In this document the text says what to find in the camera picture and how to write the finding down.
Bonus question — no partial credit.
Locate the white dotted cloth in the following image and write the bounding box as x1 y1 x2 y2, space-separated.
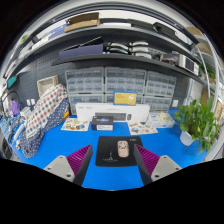
24 83 69 139

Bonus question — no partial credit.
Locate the white plant pot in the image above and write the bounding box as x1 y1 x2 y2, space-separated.
179 130 195 147

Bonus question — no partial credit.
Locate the purple soft object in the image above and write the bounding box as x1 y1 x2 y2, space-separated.
8 99 21 118

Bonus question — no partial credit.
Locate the dark wall shelf unit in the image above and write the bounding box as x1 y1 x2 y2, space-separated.
3 6 221 88

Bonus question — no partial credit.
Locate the white woven basket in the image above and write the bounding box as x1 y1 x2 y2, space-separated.
36 75 60 98

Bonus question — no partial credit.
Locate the transparent rose gold computer mouse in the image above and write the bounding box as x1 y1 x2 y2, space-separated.
116 139 130 159

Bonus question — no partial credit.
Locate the white keyboard packaging box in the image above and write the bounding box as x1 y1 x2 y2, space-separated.
75 102 151 124

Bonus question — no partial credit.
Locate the white tissue box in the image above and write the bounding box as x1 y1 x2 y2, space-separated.
146 112 176 129

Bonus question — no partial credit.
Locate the sticker sheet with food drawings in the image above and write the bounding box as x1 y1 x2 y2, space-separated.
60 118 91 132

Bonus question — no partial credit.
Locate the small dark blue box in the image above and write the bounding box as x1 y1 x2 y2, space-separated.
90 115 114 132

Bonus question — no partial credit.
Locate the yellow sign card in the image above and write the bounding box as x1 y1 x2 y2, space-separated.
113 89 138 107

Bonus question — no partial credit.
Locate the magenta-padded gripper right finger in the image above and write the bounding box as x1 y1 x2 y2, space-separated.
133 143 183 186

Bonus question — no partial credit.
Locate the sticker sheet with travel drawings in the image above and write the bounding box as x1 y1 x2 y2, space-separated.
127 121 159 136

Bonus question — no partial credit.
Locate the dark blue dotted cloth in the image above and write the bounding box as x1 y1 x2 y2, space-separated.
18 98 71 159

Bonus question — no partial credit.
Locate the black mouse pad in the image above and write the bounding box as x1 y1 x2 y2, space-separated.
95 135 144 168

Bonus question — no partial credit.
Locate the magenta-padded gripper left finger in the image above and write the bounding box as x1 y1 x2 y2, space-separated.
43 143 94 187

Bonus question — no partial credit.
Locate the green leafy plant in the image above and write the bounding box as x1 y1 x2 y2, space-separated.
174 96 219 154

